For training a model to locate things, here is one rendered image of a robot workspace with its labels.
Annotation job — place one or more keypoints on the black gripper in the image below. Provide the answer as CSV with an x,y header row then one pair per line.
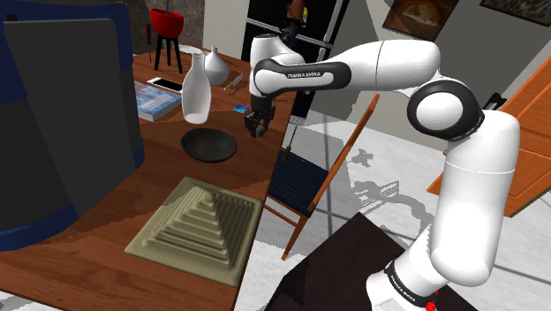
x,y
261,111

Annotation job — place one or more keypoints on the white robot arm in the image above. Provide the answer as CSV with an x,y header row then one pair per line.
x,y
473,194

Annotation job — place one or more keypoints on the small blue card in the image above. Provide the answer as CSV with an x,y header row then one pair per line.
x,y
241,109

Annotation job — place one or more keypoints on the black round plate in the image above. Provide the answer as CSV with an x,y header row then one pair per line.
x,y
209,145

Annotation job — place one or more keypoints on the round white vase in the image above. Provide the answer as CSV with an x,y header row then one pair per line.
x,y
217,66

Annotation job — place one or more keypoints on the tall white bottle vase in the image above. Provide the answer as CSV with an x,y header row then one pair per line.
x,y
196,92

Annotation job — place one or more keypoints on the wooden chair with blue seat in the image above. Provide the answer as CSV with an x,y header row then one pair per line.
x,y
297,183

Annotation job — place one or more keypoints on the black cabinet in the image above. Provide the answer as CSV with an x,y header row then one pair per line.
x,y
267,17

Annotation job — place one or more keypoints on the white plate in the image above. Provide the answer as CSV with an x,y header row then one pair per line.
x,y
189,49

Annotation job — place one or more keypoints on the white phone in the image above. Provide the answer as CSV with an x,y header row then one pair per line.
x,y
165,84

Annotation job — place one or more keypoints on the blue covered book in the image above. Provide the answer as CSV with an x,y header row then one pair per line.
x,y
153,101

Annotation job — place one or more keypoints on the red bowl on black stand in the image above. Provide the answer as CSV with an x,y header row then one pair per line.
x,y
166,23

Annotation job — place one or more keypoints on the olive stepped pyramid block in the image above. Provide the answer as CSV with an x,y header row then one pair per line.
x,y
198,234

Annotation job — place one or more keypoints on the wooden table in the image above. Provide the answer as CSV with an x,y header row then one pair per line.
x,y
129,194

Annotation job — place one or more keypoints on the dark robot stand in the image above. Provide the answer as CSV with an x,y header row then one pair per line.
x,y
335,262

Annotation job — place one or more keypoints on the large grey and blue box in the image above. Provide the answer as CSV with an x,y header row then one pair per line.
x,y
64,120

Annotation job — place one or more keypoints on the orange wooden door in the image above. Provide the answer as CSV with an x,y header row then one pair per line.
x,y
533,150

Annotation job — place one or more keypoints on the brown framed wall picture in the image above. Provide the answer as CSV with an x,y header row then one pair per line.
x,y
419,17

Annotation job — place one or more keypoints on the dark framed wall picture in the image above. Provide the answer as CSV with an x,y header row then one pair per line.
x,y
521,8

